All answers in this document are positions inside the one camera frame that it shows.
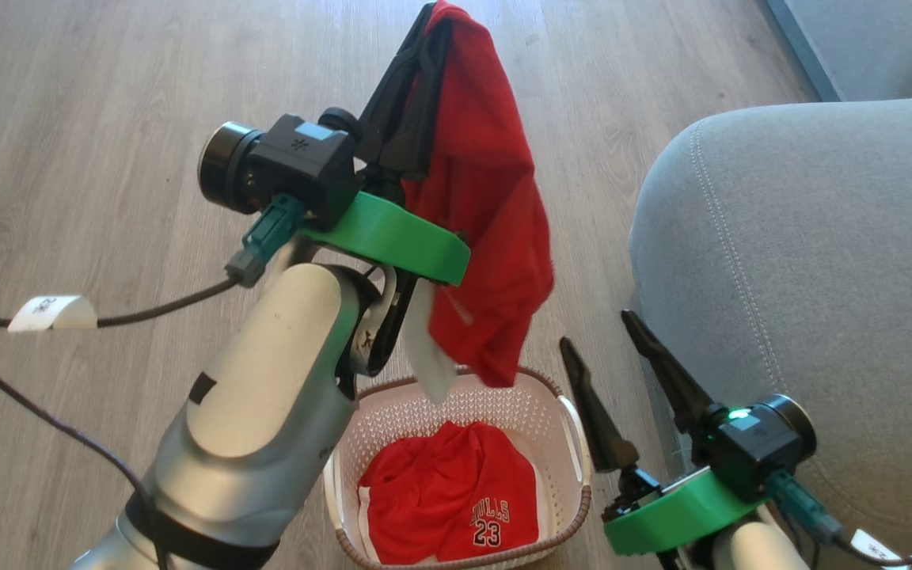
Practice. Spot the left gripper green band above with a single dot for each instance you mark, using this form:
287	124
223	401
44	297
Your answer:
393	237

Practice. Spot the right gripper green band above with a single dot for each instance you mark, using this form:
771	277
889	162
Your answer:
678	514

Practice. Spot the plain red garment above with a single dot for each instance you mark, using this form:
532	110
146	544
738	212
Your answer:
488	198

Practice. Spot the red Bulls 23 shorts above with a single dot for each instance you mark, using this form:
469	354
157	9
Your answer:
440	491

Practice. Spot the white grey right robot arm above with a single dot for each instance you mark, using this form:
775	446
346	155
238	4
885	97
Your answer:
749	550

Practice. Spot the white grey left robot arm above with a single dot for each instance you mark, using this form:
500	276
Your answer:
266	380

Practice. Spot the white perforated laundry basket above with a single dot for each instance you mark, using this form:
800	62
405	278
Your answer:
503	404

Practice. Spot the grey fabric sofa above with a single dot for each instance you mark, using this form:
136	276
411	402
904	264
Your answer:
820	277

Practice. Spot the grey rug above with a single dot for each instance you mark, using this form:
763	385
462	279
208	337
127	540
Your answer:
883	39

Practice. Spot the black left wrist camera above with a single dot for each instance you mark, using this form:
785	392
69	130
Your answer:
298	166

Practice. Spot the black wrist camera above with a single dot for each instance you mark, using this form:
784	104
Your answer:
757	443
298	166

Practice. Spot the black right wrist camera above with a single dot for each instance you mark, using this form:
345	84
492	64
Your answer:
757	443

